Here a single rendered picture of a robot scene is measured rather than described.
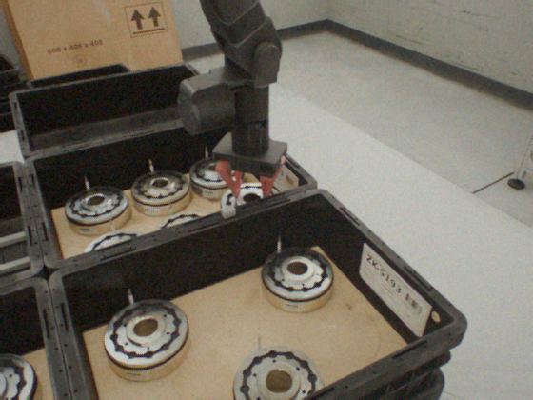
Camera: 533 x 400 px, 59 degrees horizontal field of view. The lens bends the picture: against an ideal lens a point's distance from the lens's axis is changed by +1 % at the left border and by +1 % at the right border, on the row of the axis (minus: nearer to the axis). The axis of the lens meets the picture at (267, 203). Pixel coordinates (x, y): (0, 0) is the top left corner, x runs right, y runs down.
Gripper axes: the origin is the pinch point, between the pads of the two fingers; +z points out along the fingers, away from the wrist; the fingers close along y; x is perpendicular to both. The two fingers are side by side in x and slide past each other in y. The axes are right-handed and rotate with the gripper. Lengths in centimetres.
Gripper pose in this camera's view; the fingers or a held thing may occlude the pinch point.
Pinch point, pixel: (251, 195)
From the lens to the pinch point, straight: 76.7
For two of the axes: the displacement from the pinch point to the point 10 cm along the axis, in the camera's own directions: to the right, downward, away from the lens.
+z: 0.0, 8.0, 6.0
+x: 3.3, -5.7, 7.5
